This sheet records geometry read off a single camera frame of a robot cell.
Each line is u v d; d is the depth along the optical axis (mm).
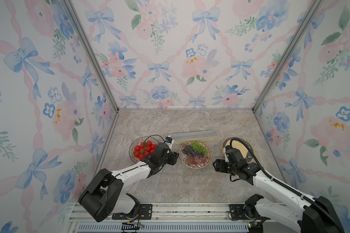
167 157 772
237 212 733
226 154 680
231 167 711
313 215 396
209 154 918
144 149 931
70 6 687
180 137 950
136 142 973
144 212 743
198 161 876
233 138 859
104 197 423
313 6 691
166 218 744
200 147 947
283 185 487
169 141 784
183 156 919
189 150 924
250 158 900
